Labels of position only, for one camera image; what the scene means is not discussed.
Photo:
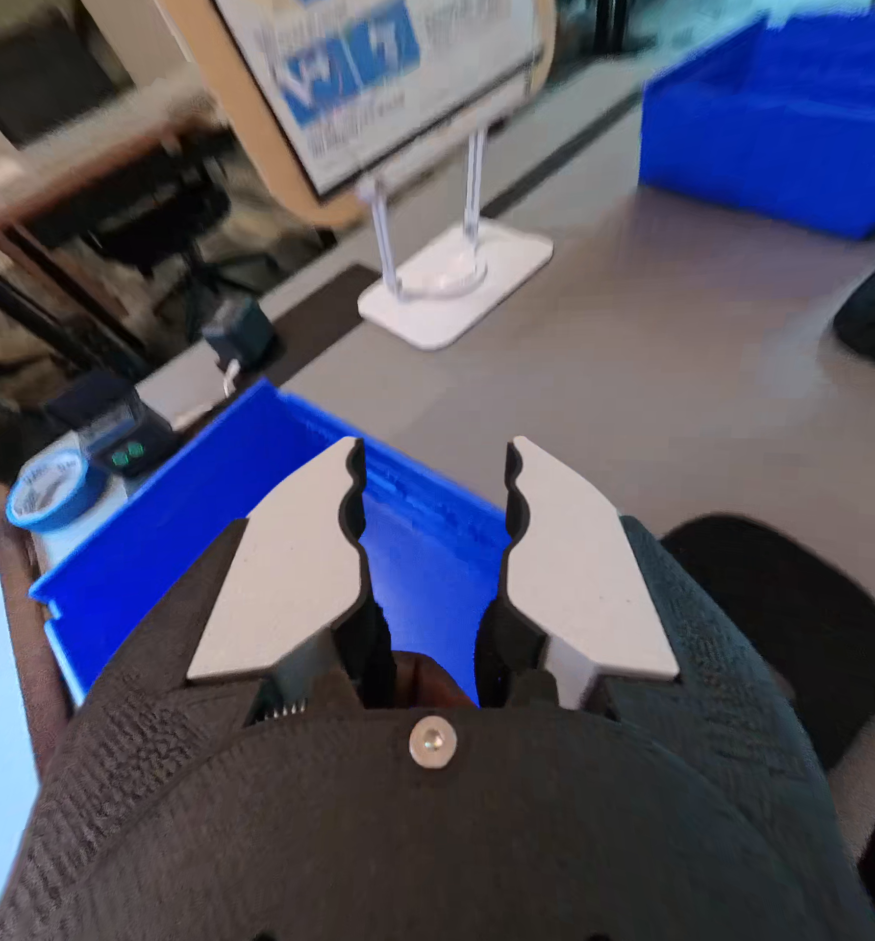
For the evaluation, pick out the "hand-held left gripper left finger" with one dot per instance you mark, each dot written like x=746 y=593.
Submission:
x=283 y=581

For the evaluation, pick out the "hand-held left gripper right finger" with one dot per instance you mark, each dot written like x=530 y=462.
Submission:
x=584 y=581

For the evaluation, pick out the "blue plastic bin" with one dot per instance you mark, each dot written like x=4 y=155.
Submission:
x=761 y=147
x=187 y=514

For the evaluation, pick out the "person's left hand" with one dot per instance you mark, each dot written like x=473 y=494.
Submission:
x=426 y=684

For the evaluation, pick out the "dark charger case with batteries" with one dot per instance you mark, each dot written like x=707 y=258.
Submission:
x=128 y=441

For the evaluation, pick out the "blue tape roll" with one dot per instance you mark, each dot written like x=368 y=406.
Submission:
x=84 y=489

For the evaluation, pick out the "grey teal case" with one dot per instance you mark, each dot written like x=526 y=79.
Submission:
x=239 y=331

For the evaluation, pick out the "black light stand pole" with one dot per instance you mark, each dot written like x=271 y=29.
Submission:
x=55 y=323

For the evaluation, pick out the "wood-edged instruction board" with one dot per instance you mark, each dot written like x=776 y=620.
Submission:
x=408 y=110

